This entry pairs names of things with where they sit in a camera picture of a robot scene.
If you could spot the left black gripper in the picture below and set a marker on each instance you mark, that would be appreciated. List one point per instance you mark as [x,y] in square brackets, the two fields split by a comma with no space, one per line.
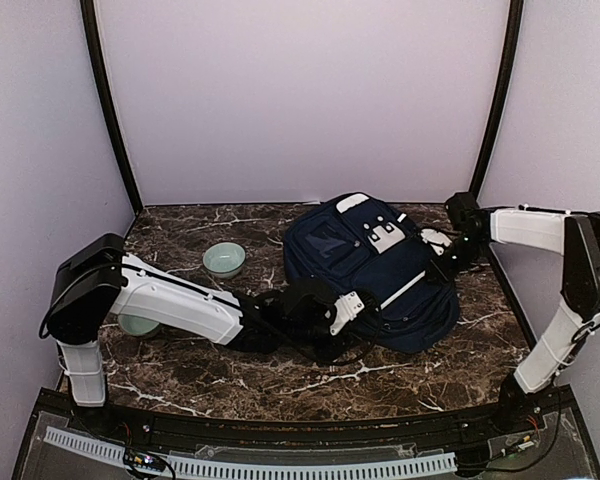
[347,341]

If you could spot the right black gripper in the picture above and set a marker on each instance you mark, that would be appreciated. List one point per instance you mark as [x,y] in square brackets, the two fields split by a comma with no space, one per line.
[443,273]

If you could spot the navy blue student backpack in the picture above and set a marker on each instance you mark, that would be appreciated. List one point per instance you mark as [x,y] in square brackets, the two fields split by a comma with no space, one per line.
[357,242]

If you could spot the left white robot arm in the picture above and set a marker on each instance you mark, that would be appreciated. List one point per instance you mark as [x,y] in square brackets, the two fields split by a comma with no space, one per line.
[103,279]

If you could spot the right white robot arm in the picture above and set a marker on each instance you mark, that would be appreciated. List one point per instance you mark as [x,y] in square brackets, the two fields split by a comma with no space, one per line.
[560,251]

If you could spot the far celadon green bowl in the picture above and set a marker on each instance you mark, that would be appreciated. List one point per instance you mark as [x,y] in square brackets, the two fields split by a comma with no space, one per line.
[224,260]

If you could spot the celadon green bowl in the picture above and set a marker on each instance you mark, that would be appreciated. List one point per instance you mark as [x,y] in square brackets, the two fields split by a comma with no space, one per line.
[138,327]
[224,260]

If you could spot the near celadon green bowl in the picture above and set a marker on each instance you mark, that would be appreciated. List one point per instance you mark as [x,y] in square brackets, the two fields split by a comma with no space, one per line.
[138,327]

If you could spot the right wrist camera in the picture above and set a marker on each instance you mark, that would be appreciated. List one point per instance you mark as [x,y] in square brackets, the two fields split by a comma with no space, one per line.
[437,240]

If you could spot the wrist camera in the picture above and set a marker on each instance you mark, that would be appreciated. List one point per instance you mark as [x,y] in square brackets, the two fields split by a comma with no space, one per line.
[437,240]
[347,308]

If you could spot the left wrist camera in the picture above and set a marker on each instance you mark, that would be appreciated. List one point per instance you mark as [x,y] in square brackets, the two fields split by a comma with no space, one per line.
[347,308]

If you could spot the black front rail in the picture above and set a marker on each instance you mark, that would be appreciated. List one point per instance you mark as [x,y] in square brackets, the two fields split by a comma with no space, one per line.
[467,429]

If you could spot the white slotted cable duct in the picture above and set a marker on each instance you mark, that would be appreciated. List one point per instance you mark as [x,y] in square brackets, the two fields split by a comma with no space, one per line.
[218,463]

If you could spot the right black frame post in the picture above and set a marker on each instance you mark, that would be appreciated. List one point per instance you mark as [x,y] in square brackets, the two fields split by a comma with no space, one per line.
[501,89]

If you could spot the black frame post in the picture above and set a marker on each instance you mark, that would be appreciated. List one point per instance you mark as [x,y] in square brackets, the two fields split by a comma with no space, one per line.
[501,89]
[108,109]

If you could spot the left black frame post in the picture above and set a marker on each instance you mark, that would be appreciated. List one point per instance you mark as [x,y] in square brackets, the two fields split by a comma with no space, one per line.
[108,109]

